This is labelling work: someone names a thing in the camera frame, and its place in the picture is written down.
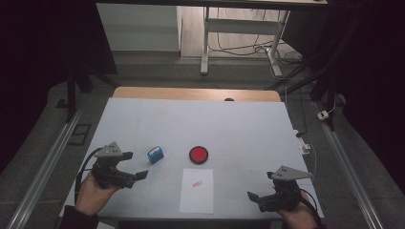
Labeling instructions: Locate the blue stamp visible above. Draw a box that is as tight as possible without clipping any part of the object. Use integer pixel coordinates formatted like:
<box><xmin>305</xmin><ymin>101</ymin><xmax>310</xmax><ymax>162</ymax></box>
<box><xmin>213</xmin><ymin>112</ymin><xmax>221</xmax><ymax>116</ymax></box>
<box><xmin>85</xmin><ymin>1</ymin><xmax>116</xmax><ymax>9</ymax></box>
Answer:
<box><xmin>147</xmin><ymin>145</ymin><xmax>165</xmax><ymax>165</ymax></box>

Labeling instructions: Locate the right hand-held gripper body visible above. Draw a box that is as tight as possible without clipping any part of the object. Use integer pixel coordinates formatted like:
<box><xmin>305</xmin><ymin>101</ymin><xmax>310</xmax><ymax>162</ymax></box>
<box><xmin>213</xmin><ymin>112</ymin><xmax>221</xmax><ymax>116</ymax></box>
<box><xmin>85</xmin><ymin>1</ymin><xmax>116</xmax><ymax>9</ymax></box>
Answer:
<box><xmin>258</xmin><ymin>164</ymin><xmax>313</xmax><ymax>214</ymax></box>

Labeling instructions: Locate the white cabinet panel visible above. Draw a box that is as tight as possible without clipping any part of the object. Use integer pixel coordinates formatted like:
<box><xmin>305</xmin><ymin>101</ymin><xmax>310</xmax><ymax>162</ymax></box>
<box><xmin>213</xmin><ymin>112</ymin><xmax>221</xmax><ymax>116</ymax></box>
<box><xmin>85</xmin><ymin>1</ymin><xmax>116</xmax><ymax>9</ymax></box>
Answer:
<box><xmin>96</xmin><ymin>3</ymin><xmax>181</xmax><ymax>52</ymax></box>

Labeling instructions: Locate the hand-held gripper cable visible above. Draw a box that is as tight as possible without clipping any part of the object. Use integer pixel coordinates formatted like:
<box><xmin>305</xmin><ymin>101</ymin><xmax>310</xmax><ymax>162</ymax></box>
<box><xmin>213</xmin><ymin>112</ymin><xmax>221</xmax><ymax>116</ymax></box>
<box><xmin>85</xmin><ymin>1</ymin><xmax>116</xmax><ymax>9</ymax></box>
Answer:
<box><xmin>299</xmin><ymin>188</ymin><xmax>323</xmax><ymax>225</ymax></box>
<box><xmin>74</xmin><ymin>146</ymin><xmax>105</xmax><ymax>205</ymax></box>

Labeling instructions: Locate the person's left hand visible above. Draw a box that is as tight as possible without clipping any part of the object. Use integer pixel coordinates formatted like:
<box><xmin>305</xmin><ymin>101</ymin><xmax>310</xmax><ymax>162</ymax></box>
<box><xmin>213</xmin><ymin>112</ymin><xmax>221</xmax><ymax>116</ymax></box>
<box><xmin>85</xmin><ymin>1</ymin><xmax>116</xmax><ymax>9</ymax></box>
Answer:
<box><xmin>74</xmin><ymin>172</ymin><xmax>121</xmax><ymax>218</ymax></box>

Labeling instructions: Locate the left hand-held gripper cable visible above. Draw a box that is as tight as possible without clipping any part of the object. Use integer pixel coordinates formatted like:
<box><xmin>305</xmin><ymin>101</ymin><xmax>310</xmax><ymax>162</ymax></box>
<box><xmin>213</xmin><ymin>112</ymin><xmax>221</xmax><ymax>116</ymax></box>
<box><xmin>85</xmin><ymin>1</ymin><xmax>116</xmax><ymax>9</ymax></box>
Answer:
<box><xmin>74</xmin><ymin>146</ymin><xmax>105</xmax><ymax>205</ymax></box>

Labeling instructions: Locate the round red ink pad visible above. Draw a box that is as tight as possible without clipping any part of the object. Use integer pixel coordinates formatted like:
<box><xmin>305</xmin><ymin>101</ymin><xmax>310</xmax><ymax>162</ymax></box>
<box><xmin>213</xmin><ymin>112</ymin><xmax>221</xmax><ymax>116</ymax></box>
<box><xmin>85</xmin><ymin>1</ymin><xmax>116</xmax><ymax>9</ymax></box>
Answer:
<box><xmin>188</xmin><ymin>145</ymin><xmax>210</xmax><ymax>165</ymax></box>

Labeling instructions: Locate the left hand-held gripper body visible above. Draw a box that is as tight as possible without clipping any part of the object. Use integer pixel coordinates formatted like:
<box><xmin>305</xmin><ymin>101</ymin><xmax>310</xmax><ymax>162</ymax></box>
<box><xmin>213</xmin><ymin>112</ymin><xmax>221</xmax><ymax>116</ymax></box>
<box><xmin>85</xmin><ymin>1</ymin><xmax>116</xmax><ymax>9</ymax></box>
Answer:
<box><xmin>91</xmin><ymin>141</ymin><xmax>139</xmax><ymax>190</ymax></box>

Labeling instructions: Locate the right hand-held gripper cable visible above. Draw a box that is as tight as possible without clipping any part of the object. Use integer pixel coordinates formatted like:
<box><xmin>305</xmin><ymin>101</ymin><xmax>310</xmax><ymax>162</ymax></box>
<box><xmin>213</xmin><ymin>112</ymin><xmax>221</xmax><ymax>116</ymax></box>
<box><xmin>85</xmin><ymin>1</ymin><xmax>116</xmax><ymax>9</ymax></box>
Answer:
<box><xmin>299</xmin><ymin>188</ymin><xmax>323</xmax><ymax>225</ymax></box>

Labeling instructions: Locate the black floor frame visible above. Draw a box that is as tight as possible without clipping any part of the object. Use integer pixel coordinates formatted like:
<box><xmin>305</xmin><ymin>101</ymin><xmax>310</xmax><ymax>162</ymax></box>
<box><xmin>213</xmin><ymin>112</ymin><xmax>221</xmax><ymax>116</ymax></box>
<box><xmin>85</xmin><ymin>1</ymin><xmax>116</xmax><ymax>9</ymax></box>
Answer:
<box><xmin>68</xmin><ymin>123</ymin><xmax>93</xmax><ymax>147</ymax></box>

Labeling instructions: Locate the dark curtain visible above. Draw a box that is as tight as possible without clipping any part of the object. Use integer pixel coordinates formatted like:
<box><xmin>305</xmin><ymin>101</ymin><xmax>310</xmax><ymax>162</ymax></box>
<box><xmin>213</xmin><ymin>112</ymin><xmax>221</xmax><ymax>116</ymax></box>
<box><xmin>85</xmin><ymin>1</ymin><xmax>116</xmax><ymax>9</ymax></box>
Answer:
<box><xmin>0</xmin><ymin>0</ymin><xmax>119</xmax><ymax>175</ymax></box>
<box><xmin>282</xmin><ymin>0</ymin><xmax>405</xmax><ymax>195</ymax></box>

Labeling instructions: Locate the white desk frame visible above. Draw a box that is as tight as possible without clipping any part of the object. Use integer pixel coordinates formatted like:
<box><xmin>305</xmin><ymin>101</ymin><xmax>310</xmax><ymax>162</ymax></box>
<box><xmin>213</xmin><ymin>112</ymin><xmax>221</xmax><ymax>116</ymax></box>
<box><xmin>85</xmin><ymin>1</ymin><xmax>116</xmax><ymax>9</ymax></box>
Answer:
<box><xmin>200</xmin><ymin>6</ymin><xmax>291</xmax><ymax>78</ymax></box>

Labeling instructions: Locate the wooden table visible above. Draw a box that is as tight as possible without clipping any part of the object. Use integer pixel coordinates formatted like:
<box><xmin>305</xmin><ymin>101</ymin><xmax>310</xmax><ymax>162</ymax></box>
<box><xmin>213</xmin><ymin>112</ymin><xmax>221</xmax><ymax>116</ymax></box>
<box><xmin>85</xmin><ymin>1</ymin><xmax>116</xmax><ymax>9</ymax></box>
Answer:
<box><xmin>112</xmin><ymin>86</ymin><xmax>282</xmax><ymax>103</ymax></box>

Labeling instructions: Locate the person's right hand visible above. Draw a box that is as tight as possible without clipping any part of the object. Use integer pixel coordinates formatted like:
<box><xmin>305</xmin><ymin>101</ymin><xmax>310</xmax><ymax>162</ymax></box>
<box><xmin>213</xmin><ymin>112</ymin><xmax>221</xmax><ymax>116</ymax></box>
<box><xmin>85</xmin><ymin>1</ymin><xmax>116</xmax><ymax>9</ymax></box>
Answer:
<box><xmin>276</xmin><ymin>195</ymin><xmax>320</xmax><ymax>229</ymax></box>

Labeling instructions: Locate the aluminium rail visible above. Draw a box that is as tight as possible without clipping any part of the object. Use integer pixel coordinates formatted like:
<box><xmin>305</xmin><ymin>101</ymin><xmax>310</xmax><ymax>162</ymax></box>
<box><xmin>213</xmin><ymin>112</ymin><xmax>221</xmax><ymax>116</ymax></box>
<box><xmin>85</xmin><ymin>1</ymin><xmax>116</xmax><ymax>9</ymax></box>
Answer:
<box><xmin>312</xmin><ymin>100</ymin><xmax>386</xmax><ymax>229</ymax></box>
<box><xmin>5</xmin><ymin>103</ymin><xmax>86</xmax><ymax>229</ymax></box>

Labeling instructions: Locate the tangle of floor cables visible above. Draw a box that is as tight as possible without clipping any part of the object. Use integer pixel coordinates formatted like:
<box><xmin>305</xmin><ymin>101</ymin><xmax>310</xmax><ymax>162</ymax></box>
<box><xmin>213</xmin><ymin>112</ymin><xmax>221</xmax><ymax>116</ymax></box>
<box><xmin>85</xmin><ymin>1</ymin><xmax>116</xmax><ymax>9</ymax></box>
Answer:
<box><xmin>208</xmin><ymin>8</ymin><xmax>304</xmax><ymax>81</ymax></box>

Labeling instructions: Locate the black metal stand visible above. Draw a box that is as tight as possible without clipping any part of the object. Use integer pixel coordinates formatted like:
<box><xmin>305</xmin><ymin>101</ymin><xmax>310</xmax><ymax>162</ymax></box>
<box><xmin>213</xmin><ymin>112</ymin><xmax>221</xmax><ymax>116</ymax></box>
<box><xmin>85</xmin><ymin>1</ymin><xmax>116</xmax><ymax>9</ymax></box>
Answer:
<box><xmin>64</xmin><ymin>61</ymin><xmax>119</xmax><ymax>124</ymax></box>
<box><xmin>266</xmin><ymin>61</ymin><xmax>339</xmax><ymax>132</ymax></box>

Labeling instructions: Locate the large white table cover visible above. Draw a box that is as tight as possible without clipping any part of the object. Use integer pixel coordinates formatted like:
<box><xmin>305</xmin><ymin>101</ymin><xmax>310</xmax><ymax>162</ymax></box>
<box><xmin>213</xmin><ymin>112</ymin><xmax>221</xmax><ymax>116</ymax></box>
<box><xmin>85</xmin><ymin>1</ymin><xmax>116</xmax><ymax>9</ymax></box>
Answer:
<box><xmin>58</xmin><ymin>96</ymin><xmax>325</xmax><ymax>221</ymax></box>

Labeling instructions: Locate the white paper sheet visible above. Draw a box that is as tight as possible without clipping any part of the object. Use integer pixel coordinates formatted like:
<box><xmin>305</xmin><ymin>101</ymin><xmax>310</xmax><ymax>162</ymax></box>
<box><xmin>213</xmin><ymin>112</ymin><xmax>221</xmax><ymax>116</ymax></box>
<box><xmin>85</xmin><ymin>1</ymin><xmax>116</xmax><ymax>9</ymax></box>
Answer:
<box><xmin>179</xmin><ymin>168</ymin><xmax>215</xmax><ymax>215</ymax></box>

